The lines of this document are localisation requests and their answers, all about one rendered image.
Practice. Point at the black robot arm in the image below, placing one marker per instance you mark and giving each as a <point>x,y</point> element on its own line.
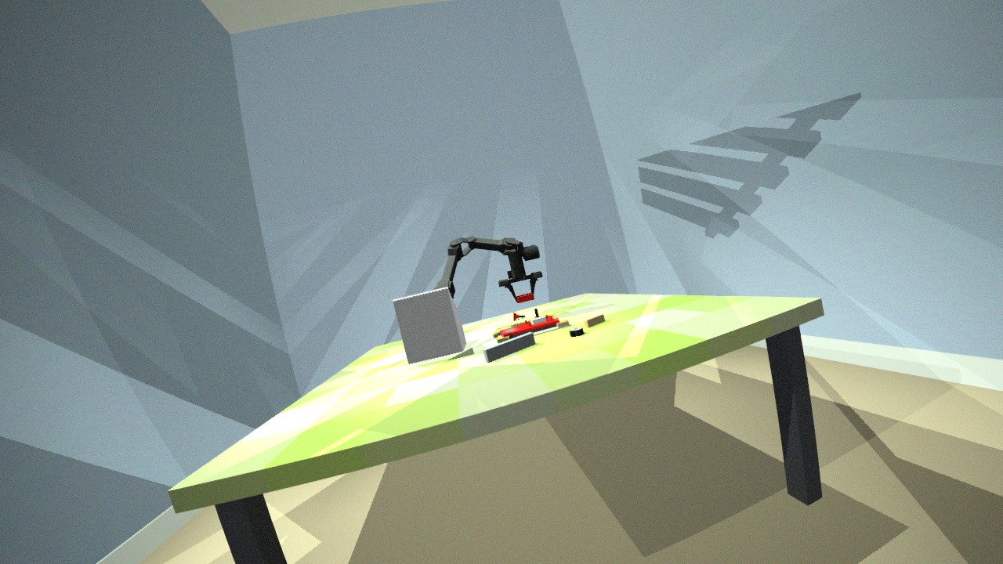
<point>507,246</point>

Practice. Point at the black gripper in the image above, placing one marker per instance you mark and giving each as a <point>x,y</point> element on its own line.
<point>519,271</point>

